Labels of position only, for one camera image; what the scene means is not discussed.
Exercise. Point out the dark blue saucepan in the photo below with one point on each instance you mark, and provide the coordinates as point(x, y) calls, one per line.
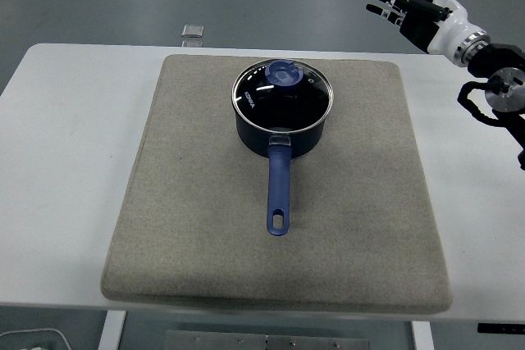
point(280, 186)

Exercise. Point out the beige fabric mat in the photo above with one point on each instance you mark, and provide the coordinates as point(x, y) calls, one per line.
point(184, 202)

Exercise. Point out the white rounded tray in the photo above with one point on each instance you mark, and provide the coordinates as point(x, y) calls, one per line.
point(45, 337)

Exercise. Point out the silver floor socket plate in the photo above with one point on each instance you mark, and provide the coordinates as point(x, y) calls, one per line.
point(193, 30)
point(192, 43)

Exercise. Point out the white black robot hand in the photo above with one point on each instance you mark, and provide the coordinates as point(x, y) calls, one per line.
point(449, 24)

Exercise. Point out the grey metal plate with screws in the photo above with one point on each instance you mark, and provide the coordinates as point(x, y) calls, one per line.
point(229, 342)

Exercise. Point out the glass lid with blue knob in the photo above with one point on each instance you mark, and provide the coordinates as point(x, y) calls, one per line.
point(283, 100)

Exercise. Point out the white table leg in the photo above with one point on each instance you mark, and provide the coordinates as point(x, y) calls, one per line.
point(111, 331)
point(422, 335)

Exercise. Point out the black flat bar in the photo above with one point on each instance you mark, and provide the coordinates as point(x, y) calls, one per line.
point(500, 328)

